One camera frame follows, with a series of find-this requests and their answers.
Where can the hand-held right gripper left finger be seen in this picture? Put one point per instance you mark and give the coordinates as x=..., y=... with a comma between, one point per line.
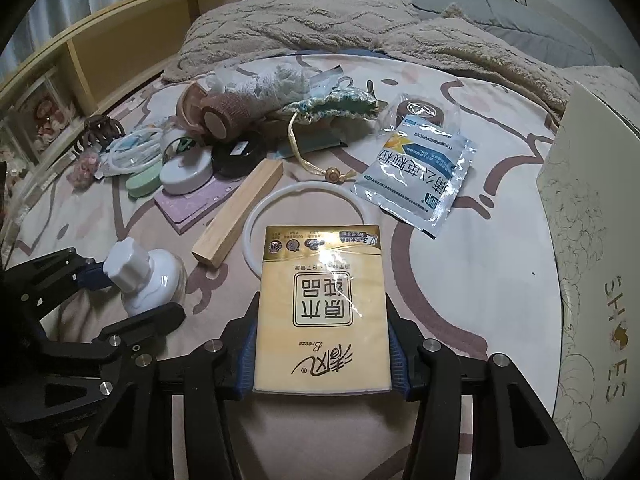
x=248, y=360

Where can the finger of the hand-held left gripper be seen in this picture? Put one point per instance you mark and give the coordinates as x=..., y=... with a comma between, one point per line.
x=92, y=279
x=145, y=325

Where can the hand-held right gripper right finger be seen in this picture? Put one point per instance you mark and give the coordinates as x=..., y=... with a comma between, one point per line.
x=398, y=360

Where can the white knob suction cup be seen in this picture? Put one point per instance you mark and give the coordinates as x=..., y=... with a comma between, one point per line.
x=145, y=280

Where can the yellow tissue packet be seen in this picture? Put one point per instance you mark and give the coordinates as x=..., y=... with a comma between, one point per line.
x=322, y=310

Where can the white shoe box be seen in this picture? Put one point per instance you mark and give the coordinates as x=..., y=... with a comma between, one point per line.
x=595, y=260

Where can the pale green case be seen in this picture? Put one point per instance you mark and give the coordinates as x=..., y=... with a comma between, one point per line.
x=142, y=186

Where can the bag of pink beads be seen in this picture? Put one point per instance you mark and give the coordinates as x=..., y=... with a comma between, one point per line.
x=85, y=170

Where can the pink notebook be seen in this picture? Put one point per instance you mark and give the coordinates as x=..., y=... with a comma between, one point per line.
x=200, y=205

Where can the white round lid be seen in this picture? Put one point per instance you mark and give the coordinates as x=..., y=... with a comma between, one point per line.
x=185, y=175

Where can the long wooden block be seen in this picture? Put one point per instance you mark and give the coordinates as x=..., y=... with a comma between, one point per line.
x=235, y=215

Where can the brown hair claw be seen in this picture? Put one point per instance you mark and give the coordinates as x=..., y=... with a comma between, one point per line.
x=97, y=132

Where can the white cylindrical cup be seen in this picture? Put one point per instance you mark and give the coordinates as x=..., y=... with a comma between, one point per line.
x=177, y=146

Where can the pink artificial flowers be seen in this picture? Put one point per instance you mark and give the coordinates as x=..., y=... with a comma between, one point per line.
x=50, y=120

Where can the black round tin white sticker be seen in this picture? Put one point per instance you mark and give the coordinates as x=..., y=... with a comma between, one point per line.
x=237, y=155

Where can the white blue medicine packet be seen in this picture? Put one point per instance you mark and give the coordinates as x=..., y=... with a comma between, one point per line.
x=420, y=170

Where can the dark teal card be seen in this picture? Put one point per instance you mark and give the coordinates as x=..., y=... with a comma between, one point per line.
x=310, y=142

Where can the wooden bedside shelf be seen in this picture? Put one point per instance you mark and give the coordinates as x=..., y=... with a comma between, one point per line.
x=100, y=50

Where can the white knitted fluffy item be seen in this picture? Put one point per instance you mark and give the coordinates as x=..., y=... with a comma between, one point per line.
x=270, y=80

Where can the beige textured blanket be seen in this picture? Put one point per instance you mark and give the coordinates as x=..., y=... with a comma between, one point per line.
x=350, y=25

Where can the grey pillow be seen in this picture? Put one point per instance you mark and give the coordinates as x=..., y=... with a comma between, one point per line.
x=525, y=20

